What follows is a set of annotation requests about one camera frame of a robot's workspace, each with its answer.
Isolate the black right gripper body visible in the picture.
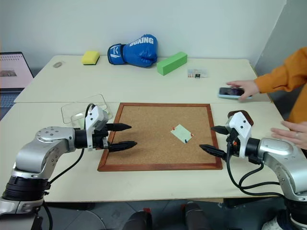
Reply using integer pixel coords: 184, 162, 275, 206
224, 128, 241, 158

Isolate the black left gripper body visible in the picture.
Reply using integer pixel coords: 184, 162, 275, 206
92, 124, 111, 150

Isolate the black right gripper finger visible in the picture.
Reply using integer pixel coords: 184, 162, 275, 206
210, 125, 230, 136
199, 144, 228, 161

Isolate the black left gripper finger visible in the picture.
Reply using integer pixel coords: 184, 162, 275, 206
108, 141, 138, 152
106, 123, 132, 132

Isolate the light blue smartphone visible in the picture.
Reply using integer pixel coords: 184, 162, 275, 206
217, 87, 253, 100

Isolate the wood-framed cork board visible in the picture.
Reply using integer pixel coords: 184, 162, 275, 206
97, 103, 224, 172

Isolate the pale green paper note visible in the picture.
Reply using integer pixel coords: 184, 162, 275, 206
170, 124, 194, 145

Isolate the person's right hand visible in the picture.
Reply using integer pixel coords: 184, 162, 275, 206
226, 80, 260, 102

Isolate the person's left hand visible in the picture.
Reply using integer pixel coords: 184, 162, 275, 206
271, 120, 307, 150

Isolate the dark brown rounded object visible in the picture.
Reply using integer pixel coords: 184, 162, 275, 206
227, 110, 255, 127

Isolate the clear plastic container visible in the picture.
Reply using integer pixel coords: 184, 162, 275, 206
60, 93, 113, 128

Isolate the small clear pin box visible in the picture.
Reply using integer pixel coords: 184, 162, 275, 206
187, 68, 211, 80

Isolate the dark rounded shape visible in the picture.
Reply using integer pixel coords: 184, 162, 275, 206
123, 210, 154, 230
183, 202, 212, 230

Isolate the yellow sponge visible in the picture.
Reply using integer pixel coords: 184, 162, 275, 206
81, 50, 101, 66

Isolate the blue boxing glove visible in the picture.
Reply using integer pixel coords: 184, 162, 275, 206
107, 31, 159, 69

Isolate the green foam block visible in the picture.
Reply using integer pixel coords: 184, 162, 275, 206
156, 51, 189, 77

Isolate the white shoe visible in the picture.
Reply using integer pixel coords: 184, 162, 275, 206
261, 215, 292, 230

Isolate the open laptop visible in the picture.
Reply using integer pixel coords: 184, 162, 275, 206
0, 51, 35, 121

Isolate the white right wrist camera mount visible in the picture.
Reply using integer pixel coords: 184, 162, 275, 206
224, 112, 253, 159

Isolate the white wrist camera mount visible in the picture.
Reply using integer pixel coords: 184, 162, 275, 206
224, 112, 253, 159
84, 103, 113, 152

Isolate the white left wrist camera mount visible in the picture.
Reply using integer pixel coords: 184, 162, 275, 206
84, 103, 113, 152

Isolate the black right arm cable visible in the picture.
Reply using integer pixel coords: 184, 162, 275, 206
226, 140, 290, 198

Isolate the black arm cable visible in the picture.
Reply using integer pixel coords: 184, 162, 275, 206
226, 140, 290, 198
42, 148, 85, 230

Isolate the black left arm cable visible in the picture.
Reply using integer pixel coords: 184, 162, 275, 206
42, 148, 85, 230

